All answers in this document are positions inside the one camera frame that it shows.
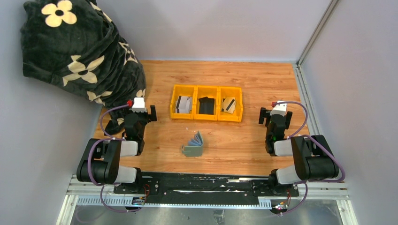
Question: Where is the aluminium frame rail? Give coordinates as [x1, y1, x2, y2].
[293, 0, 340, 135]

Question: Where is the green card holder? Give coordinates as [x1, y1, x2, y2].
[181, 131, 204, 157]

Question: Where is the gold card in bin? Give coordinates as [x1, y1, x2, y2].
[221, 97, 236, 114]

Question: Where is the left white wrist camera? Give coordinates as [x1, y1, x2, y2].
[130, 97, 147, 113]

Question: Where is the black floral plush blanket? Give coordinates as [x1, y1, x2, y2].
[21, 0, 146, 135]

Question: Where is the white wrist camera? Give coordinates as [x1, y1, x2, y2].
[130, 97, 147, 113]
[270, 101, 287, 116]

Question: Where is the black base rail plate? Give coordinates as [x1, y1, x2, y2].
[114, 172, 299, 206]

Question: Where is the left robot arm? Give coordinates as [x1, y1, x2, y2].
[77, 105, 157, 193]

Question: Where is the white magnetic stripe card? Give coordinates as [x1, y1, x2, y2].
[175, 96, 192, 114]

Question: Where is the black card in bin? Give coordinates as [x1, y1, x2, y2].
[199, 97, 215, 115]

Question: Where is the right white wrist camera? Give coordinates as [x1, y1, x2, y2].
[270, 101, 287, 116]

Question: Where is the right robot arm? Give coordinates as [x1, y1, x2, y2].
[259, 107, 340, 192]

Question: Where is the yellow three-compartment bin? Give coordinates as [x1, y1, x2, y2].
[170, 85, 243, 122]

